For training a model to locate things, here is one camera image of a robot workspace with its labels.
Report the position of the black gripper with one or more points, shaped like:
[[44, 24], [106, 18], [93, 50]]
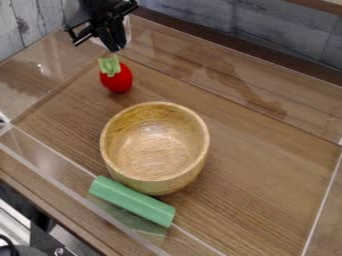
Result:
[[99, 19]]

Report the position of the red plush fruit green leaf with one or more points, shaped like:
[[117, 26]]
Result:
[[115, 74]]

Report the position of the wooden bowl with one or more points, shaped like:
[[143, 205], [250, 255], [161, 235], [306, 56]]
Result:
[[154, 146]]

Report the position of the green rectangular block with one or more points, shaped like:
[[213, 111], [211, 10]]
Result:
[[133, 201]]

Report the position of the clear acrylic tray enclosure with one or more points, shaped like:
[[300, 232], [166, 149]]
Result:
[[213, 161]]

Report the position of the black metal mount bracket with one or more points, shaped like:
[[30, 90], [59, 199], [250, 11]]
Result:
[[46, 243]]

